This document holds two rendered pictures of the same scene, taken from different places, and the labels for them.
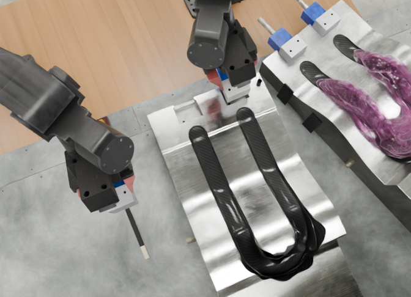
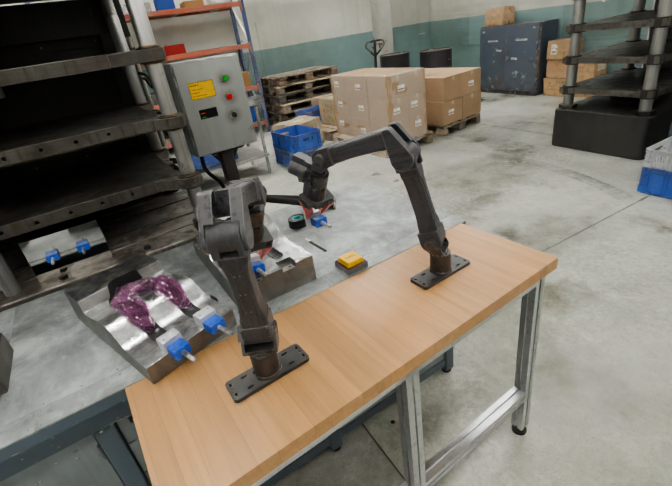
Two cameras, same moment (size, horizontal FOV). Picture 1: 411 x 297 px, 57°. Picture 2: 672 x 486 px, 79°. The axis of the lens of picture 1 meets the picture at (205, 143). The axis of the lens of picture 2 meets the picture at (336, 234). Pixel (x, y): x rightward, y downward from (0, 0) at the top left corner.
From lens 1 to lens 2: 1.39 m
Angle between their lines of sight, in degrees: 78
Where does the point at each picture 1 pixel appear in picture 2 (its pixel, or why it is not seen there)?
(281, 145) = not seen: hidden behind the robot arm
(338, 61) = (168, 322)
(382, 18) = (104, 392)
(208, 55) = not seen: hidden behind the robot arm
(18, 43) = (443, 294)
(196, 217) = (275, 232)
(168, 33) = (318, 330)
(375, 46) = (132, 333)
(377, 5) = not seen: outside the picture
